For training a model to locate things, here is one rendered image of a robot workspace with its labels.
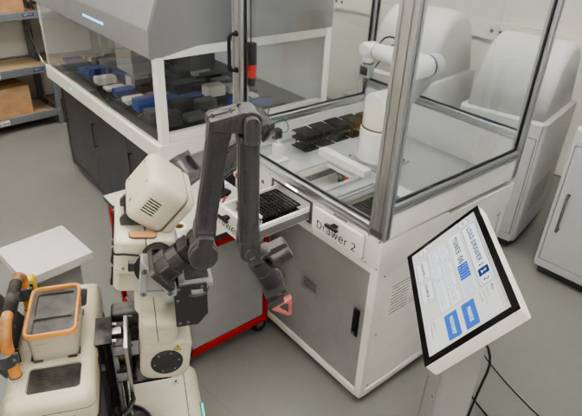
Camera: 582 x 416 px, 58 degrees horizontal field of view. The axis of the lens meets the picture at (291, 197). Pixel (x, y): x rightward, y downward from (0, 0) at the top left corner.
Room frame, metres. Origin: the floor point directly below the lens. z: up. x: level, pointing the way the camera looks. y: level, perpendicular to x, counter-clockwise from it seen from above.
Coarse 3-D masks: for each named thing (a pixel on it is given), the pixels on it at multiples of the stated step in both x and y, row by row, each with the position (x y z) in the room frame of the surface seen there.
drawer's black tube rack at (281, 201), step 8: (264, 192) 2.10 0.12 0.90; (272, 192) 2.10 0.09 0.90; (280, 192) 2.10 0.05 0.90; (264, 200) 2.03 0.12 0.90; (272, 200) 2.04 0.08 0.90; (280, 200) 2.03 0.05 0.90; (288, 200) 2.04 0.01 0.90; (264, 208) 1.96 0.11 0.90; (272, 208) 1.96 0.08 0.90; (280, 208) 1.97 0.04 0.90; (288, 208) 1.97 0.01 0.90; (296, 208) 2.02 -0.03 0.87; (264, 216) 1.90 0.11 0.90; (272, 216) 1.94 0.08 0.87; (280, 216) 1.95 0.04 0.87
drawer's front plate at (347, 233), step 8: (320, 208) 1.93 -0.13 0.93; (320, 216) 1.91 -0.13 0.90; (328, 216) 1.88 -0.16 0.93; (344, 224) 1.81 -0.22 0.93; (320, 232) 1.90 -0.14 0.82; (328, 232) 1.87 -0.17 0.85; (344, 232) 1.80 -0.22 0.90; (352, 232) 1.77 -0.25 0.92; (336, 240) 1.83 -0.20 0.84; (344, 240) 1.80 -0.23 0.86; (352, 240) 1.76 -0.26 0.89; (360, 240) 1.73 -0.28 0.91; (344, 248) 1.80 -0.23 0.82; (360, 248) 1.73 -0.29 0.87; (360, 256) 1.73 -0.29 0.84
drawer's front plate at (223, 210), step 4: (220, 204) 1.93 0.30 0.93; (220, 208) 1.92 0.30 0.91; (224, 208) 1.90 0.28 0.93; (228, 208) 1.90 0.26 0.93; (220, 212) 1.92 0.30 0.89; (224, 212) 1.89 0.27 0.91; (228, 212) 1.87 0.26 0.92; (232, 212) 1.86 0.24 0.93; (232, 216) 1.85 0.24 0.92; (236, 216) 1.84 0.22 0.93; (220, 220) 1.92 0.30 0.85; (228, 220) 1.87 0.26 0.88; (232, 220) 1.85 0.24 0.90; (236, 220) 1.82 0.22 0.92; (220, 224) 1.92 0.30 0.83; (224, 224) 1.89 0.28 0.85; (232, 224) 1.85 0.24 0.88; (224, 228) 1.89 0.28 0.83; (228, 228) 1.87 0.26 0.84; (228, 232) 1.87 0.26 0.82; (232, 236) 1.85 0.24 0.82
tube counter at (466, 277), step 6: (456, 258) 1.37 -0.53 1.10; (462, 258) 1.35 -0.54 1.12; (456, 264) 1.34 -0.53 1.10; (462, 264) 1.32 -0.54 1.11; (468, 264) 1.30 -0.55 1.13; (462, 270) 1.30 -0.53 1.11; (468, 270) 1.28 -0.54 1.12; (462, 276) 1.27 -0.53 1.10; (468, 276) 1.26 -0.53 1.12; (462, 282) 1.25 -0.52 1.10; (468, 282) 1.24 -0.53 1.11; (474, 282) 1.22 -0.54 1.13; (462, 288) 1.23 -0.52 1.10; (468, 288) 1.21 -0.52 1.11; (474, 288) 1.20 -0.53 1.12; (468, 294) 1.19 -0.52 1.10
